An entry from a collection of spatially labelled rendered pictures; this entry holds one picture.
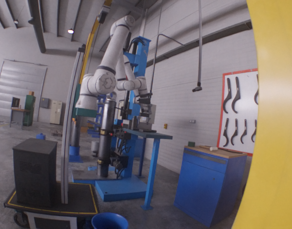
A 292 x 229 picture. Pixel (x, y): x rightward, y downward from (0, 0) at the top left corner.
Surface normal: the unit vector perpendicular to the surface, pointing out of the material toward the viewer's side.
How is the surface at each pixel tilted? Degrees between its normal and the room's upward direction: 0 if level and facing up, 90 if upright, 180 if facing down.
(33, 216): 90
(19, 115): 90
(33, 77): 90
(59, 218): 90
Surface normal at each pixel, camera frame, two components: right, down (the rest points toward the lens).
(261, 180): -0.85, -0.14
